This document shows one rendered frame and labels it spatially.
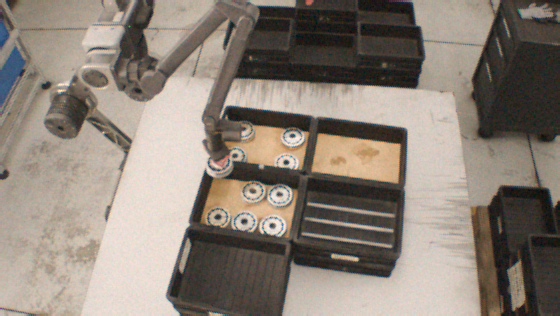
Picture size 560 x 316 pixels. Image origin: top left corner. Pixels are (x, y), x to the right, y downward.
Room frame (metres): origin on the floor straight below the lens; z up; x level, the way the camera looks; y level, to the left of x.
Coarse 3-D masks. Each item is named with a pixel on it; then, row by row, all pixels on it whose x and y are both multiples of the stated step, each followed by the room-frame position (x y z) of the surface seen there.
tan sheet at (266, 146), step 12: (264, 132) 1.34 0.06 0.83; (276, 132) 1.34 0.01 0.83; (228, 144) 1.28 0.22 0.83; (240, 144) 1.28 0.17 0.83; (252, 144) 1.28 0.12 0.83; (264, 144) 1.27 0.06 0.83; (276, 144) 1.27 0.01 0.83; (252, 156) 1.21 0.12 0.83; (264, 156) 1.21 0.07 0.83; (276, 156) 1.21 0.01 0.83; (300, 156) 1.20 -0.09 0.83; (300, 168) 1.14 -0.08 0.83
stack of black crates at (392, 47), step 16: (368, 32) 2.34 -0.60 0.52; (384, 32) 2.32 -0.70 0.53; (400, 32) 2.31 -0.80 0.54; (416, 32) 2.30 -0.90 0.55; (368, 48) 2.22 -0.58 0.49; (384, 48) 2.22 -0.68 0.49; (400, 48) 2.21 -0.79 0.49; (416, 48) 2.21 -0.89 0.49; (368, 64) 2.07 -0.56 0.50; (384, 64) 2.05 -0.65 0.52; (400, 64) 2.04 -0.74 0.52; (416, 64) 2.03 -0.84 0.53; (368, 80) 2.06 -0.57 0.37; (384, 80) 2.05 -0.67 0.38; (400, 80) 2.04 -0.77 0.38; (416, 80) 2.02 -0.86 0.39
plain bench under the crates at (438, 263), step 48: (192, 96) 1.70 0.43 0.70; (240, 96) 1.68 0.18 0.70; (288, 96) 1.66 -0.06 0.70; (336, 96) 1.65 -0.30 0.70; (384, 96) 1.63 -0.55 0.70; (432, 96) 1.62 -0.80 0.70; (144, 144) 1.41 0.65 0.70; (192, 144) 1.39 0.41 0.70; (432, 144) 1.32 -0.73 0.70; (144, 192) 1.14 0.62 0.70; (192, 192) 1.13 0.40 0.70; (432, 192) 1.06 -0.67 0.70; (144, 240) 0.90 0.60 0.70; (432, 240) 0.82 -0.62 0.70; (96, 288) 0.68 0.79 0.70; (144, 288) 0.68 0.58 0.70; (288, 288) 0.66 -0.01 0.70; (336, 288) 0.65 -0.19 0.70; (384, 288) 0.63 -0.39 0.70; (432, 288) 0.61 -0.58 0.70
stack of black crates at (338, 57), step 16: (304, 32) 2.40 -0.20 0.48; (320, 32) 2.39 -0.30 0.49; (304, 48) 2.36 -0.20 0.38; (320, 48) 2.36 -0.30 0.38; (336, 48) 2.35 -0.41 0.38; (352, 48) 2.34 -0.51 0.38; (304, 64) 2.11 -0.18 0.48; (320, 64) 2.10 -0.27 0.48; (336, 64) 2.10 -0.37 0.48; (352, 64) 2.20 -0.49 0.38; (304, 80) 2.13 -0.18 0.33; (320, 80) 2.10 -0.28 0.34; (336, 80) 2.09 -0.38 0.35; (352, 80) 2.07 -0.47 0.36
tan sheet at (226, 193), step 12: (216, 180) 1.10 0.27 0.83; (228, 180) 1.10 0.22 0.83; (216, 192) 1.04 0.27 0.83; (228, 192) 1.04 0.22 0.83; (240, 192) 1.04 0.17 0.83; (216, 204) 0.98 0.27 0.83; (228, 204) 0.98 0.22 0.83; (240, 204) 0.98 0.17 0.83; (264, 204) 0.97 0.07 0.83; (204, 216) 0.93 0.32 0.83; (264, 216) 0.92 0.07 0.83; (288, 216) 0.91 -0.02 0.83; (288, 228) 0.86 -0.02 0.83
